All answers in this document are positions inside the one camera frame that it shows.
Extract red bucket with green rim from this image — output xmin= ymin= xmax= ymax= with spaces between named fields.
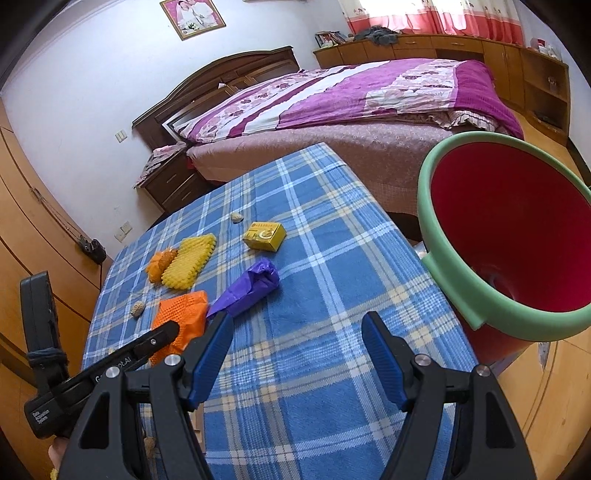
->
xmin=417 ymin=131 xmax=591 ymax=365

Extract purple wrapper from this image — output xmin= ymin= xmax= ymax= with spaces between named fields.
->
xmin=206 ymin=258 xmax=281 ymax=320

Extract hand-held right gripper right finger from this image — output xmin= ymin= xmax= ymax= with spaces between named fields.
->
xmin=361 ymin=311 xmax=537 ymax=480

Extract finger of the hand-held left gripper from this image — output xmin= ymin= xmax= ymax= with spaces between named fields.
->
xmin=133 ymin=322 xmax=181 ymax=359

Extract yellow foam net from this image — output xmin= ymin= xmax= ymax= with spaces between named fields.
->
xmin=161 ymin=233 xmax=218 ymax=291

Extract small yellow box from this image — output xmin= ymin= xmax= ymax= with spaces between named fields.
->
xmin=243 ymin=220 xmax=286 ymax=253

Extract blue plaid tablecloth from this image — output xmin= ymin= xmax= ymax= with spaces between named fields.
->
xmin=83 ymin=143 xmax=478 ymax=480

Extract purple floral quilt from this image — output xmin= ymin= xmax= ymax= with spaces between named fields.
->
xmin=173 ymin=59 xmax=525 ymax=141

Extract orange foam net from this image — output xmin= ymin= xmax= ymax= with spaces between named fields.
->
xmin=151 ymin=290 xmax=209 ymax=366

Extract long wooden window cabinet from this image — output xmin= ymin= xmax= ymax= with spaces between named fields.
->
xmin=313 ymin=34 xmax=571 ymax=146

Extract orange-yellow foam net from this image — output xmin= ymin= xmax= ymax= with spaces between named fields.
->
xmin=145 ymin=248 xmax=180 ymax=284

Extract black power adapter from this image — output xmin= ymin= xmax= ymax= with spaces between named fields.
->
xmin=76 ymin=235 xmax=107 ymax=265

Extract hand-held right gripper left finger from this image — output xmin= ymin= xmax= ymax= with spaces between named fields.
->
xmin=59 ymin=313 xmax=235 ymax=480

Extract red and white containers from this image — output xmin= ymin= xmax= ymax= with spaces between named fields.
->
xmin=531 ymin=38 xmax=561 ymax=58

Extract dark wooden bed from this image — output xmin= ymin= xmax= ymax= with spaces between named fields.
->
xmin=131 ymin=45 xmax=526 ymax=217

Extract grey clothes pile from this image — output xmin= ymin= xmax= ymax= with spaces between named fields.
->
xmin=353 ymin=26 xmax=400 ymax=47

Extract framed wedding photo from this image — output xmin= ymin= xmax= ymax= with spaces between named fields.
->
xmin=160 ymin=0 xmax=227 ymax=41

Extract dark wooden nightstand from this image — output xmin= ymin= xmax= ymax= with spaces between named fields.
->
xmin=134 ymin=150 xmax=218 ymax=213

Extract light wooden wardrobe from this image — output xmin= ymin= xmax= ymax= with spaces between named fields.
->
xmin=0 ymin=99 xmax=114 ymax=480

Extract white and red curtains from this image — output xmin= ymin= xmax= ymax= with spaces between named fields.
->
xmin=337 ymin=0 xmax=525 ymax=47

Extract pink patterned cloth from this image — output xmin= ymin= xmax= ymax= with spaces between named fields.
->
xmin=134 ymin=142 xmax=188 ymax=188

